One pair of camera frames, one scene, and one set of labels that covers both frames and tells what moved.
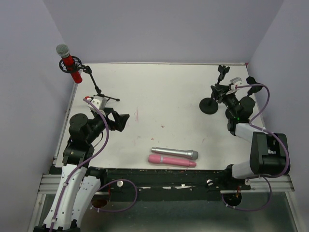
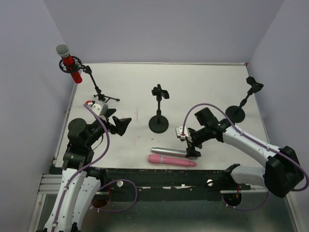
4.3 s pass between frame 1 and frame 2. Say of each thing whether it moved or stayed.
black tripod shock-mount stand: stayed
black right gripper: moved
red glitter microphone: stayed
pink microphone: stayed
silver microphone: stayed
